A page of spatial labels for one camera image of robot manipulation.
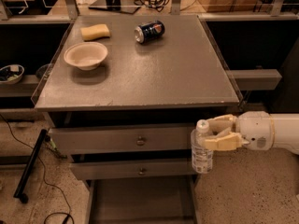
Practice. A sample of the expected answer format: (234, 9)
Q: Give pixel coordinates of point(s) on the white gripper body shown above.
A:
(254, 130)

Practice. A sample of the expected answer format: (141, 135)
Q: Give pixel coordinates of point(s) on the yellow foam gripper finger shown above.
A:
(224, 123)
(227, 142)

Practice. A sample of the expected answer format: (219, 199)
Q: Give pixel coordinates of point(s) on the clear plastic water bottle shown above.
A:
(202, 158)

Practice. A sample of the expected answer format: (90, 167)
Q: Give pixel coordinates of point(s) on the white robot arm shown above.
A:
(286, 132)

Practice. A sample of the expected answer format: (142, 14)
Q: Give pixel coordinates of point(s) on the open bottom drawer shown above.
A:
(145, 200)

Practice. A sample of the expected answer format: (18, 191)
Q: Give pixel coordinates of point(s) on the grey drawer cabinet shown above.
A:
(176, 79)

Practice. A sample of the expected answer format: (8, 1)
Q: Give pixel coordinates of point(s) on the grey middle drawer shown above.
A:
(131, 169)

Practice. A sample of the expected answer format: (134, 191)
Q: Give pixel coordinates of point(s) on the grey drawer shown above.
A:
(109, 139)
(131, 169)

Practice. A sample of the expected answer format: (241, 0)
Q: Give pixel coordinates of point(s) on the grey top drawer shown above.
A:
(109, 139)

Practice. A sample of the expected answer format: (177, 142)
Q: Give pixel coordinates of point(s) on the grey right side shelf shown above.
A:
(255, 80)

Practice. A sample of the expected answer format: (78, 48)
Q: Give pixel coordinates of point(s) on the blue pepsi can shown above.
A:
(148, 31)

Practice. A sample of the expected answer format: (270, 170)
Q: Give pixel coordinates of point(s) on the white paper bowl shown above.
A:
(86, 55)

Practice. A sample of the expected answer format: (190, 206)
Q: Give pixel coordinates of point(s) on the yellow sponge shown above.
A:
(94, 32)

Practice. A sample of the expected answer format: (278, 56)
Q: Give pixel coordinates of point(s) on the black monitor stand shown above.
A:
(120, 6)

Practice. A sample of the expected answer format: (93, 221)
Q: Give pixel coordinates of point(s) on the dark bowl on shelf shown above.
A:
(43, 71)

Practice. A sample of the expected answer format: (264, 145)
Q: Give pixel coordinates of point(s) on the black bar on floor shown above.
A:
(19, 192)

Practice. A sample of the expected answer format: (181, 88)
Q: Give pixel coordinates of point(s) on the white bowl with items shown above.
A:
(11, 74)

